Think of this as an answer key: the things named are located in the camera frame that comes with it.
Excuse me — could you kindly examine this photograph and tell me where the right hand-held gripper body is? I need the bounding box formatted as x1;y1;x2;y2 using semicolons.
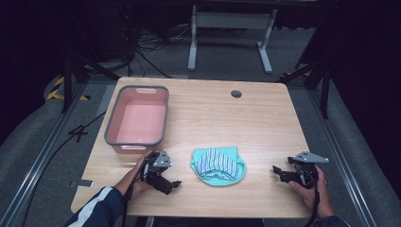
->
284;150;330;190

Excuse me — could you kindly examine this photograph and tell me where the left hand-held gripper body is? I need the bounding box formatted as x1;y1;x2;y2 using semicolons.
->
141;149;175;195

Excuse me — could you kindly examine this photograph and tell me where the teal striped cloth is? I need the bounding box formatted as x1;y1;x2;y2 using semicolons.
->
189;146;247;187

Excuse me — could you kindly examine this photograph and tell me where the pink basin with grey rim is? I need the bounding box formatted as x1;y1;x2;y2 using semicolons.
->
104;84;170;155

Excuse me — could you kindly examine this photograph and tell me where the person's left hand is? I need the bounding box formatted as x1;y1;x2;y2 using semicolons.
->
113;150;154;197

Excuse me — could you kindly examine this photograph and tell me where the person's right hand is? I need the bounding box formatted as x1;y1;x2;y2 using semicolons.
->
288;165;336;219

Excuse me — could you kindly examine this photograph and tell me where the grey tape piece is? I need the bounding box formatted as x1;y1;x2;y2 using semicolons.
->
69;178;95;189

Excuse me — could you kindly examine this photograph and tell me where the black metal stand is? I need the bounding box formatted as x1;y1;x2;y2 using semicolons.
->
61;51;121;114
276;60;333;120

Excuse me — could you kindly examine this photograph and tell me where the black tape cross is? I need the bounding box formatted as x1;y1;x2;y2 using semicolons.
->
67;124;90;144

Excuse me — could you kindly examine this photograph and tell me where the yellow black hazard tape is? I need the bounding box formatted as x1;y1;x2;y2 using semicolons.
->
45;76;92;102

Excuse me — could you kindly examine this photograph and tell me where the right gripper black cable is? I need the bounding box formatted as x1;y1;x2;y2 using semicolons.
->
299;168;322;227

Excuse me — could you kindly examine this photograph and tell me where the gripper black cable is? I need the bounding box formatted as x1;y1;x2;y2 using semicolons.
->
299;168;322;227
120;156;152;227

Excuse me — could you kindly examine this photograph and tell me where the grey metal floor rail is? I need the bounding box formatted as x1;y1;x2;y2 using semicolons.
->
0;82;89;227
306;88;379;227

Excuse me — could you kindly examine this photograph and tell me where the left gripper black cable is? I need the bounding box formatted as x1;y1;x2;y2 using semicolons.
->
120;156;152;227

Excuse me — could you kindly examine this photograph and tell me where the black floor cable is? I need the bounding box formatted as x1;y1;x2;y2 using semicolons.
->
21;110;107;227

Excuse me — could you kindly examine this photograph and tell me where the bundle of floor cables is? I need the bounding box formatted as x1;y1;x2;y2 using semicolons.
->
133;22;194;79

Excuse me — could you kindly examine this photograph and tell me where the white metal table frame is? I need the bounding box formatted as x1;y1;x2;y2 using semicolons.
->
187;4;278;76

